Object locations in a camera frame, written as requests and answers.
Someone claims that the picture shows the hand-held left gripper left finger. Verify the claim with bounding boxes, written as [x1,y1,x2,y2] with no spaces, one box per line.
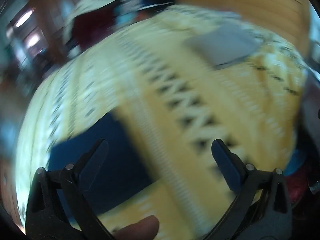
[25,138,115,240]

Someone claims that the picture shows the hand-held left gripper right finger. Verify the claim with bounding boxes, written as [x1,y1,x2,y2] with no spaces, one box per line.
[200,139,293,240]

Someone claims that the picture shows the blue denim pants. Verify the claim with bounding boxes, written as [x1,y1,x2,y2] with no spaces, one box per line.
[46,112,160,227]

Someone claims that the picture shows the person's left hand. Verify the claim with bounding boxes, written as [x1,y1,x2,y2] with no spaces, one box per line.
[114,215,160,240]

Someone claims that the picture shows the red cloth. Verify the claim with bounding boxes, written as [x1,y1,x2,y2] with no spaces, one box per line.
[285,165,313,205]

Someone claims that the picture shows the yellow patterned blanket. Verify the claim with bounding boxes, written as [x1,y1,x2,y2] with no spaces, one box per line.
[15,4,309,240]

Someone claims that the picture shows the grey folded cloth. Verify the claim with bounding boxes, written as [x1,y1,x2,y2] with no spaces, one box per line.
[186,21,260,68]

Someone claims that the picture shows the maroon cloth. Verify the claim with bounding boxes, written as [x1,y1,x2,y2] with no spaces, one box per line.
[72,7,118,53]

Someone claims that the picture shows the wooden bed frame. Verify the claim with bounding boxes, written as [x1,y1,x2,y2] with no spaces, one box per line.
[176,0,312,53]

